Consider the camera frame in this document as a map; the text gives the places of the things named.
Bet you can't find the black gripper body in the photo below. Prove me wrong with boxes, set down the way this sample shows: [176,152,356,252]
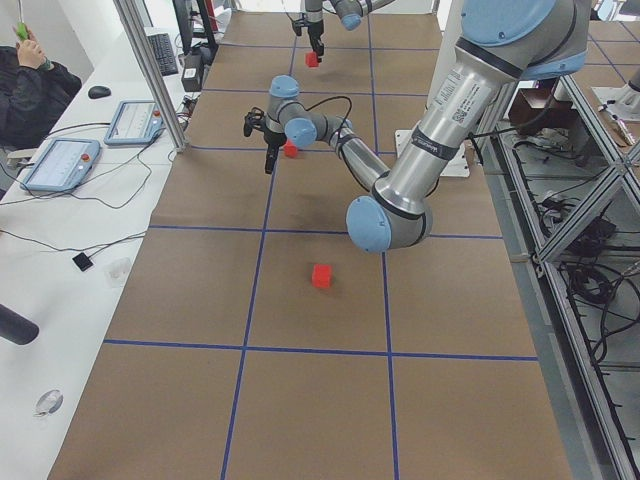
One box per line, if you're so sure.
[307,20,324,46]
[263,129,286,156]

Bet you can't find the red block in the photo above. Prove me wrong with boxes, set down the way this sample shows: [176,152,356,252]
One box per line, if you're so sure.
[305,51,322,68]
[283,140,299,158]
[311,263,333,289]

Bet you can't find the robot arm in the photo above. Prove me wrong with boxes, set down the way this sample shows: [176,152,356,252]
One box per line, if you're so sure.
[291,0,393,67]
[244,1,591,253]

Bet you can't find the black keyboard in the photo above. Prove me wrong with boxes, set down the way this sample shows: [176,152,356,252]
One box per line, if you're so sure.
[147,33,179,76]

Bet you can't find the teach pendant far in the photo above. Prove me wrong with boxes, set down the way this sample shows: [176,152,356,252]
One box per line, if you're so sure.
[104,100,164,147]

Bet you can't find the teach pendant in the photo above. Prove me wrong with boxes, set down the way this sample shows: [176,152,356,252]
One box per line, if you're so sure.
[104,100,164,147]
[21,138,101,193]

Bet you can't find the black computer mouse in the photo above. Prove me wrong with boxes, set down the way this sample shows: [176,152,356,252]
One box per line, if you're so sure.
[87,85,111,100]

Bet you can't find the brown paper table cover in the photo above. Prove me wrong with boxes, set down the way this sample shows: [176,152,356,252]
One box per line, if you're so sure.
[50,13,571,479]

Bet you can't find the teach pendant near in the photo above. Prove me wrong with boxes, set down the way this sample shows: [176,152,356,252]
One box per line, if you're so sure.
[21,138,101,193]

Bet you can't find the seated person in black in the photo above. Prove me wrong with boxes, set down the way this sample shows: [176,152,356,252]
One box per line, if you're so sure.
[1,31,82,149]

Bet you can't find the aluminium frame post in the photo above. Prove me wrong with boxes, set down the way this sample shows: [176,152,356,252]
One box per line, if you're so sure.
[113,0,187,153]

